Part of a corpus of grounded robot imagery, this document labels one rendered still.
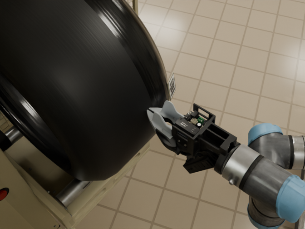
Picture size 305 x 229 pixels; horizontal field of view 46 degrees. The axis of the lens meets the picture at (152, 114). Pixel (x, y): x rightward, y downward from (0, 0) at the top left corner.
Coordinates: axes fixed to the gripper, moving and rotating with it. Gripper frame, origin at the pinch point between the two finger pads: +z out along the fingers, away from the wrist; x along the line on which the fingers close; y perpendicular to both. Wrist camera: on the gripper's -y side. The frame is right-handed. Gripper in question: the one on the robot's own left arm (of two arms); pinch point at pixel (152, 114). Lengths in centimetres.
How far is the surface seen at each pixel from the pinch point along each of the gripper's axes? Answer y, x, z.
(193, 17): -112, -147, 98
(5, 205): -20.8, 33.9, 22.1
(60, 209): -27.1, 25.1, 13.7
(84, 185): -30.7, 15.4, 15.6
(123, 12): 18.2, -6.2, 11.4
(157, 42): -112, -110, 101
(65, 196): -29.5, 21.4, 16.9
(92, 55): 16.5, 5.1, 9.1
